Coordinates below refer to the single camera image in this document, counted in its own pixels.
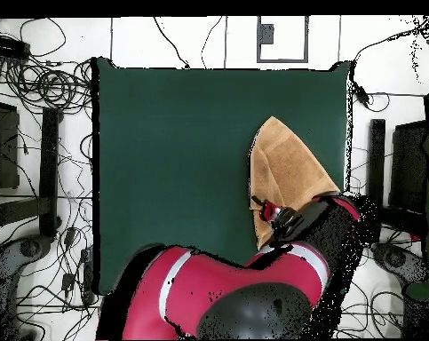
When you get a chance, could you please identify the grey floor hatch frame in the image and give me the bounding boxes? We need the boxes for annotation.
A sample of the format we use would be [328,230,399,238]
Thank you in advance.
[256,15,310,64]

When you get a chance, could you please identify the tan terry towel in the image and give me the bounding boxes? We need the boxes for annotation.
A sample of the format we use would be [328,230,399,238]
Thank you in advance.
[248,115,341,250]

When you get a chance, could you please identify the black box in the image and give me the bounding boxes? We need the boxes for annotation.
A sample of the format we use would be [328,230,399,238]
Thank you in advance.
[389,121,428,214]
[0,100,20,190]

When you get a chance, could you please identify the tangle of black cables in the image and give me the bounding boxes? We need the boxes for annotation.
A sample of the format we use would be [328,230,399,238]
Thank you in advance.
[0,56,94,115]

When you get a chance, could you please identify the dark green table cloth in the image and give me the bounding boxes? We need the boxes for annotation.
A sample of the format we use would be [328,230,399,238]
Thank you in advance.
[91,56,354,296]

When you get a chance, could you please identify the black stand frame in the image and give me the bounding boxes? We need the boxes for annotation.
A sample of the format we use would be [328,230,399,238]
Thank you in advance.
[363,118,428,244]
[0,107,62,238]

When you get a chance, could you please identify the black power strip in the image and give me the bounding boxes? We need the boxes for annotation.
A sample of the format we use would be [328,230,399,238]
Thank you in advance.
[0,34,31,59]

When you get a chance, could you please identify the black cable with plug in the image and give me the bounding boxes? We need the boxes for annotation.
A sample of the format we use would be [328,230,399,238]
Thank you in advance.
[152,16,191,69]

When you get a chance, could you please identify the grey office chair base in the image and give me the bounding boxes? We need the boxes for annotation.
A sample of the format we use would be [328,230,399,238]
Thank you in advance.
[0,235,53,340]
[371,242,429,285]

